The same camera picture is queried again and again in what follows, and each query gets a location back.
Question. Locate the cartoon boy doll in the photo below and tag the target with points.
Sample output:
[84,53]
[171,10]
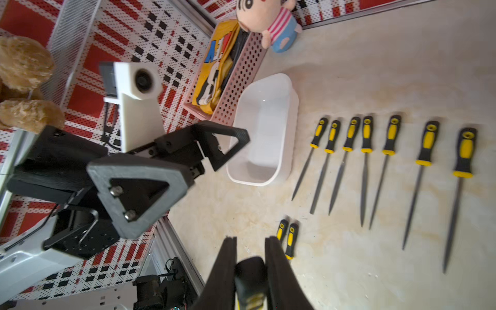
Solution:
[273,19]

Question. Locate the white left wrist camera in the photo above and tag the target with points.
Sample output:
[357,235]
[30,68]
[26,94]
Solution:
[135,88]

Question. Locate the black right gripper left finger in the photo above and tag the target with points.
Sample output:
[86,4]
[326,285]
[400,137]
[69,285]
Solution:
[219,291]

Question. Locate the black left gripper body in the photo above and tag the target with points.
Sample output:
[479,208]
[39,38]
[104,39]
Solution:
[55,170]

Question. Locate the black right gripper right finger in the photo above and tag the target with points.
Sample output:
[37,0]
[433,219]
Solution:
[284,291]

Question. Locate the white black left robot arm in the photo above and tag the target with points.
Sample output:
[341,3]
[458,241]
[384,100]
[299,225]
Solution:
[24,263]

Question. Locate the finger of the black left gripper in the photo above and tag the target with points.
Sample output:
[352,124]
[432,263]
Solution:
[136,191]
[219,143]

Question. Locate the pink perforated basket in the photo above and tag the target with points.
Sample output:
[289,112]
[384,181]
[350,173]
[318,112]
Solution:
[243,74]

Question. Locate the white plastic storage box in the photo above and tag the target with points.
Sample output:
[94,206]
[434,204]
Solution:
[268,110]

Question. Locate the yellow printed cloth bag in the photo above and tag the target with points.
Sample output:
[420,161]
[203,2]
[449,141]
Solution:
[216,64]

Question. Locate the black yellow file tool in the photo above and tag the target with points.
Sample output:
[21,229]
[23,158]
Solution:
[330,149]

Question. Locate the brown teddy bear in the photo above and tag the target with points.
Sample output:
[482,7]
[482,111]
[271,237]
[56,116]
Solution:
[25,65]

